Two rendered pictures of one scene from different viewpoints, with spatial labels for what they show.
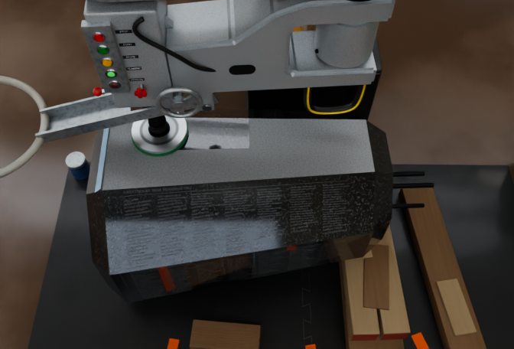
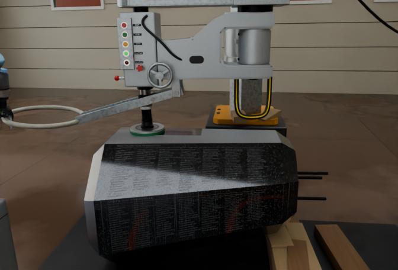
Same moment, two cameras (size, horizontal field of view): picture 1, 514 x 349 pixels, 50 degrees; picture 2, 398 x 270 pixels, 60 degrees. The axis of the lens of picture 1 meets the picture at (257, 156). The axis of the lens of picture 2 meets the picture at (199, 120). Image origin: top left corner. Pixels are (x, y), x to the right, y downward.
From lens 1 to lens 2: 139 cm
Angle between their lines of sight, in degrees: 42
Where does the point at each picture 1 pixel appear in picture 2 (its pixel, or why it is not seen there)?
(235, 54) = (193, 47)
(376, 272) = (297, 254)
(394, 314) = not seen: outside the picture
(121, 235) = (108, 173)
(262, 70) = (207, 61)
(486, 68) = (366, 183)
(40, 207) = (58, 230)
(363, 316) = not seen: outside the picture
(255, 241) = (199, 183)
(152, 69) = (148, 54)
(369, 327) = not seen: outside the picture
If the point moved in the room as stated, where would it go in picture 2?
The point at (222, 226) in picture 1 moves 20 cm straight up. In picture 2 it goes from (177, 172) to (176, 137)
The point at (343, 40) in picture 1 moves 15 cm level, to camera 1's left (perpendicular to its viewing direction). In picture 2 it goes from (251, 41) to (224, 41)
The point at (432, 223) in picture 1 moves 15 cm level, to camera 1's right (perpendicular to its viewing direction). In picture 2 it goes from (342, 243) to (366, 244)
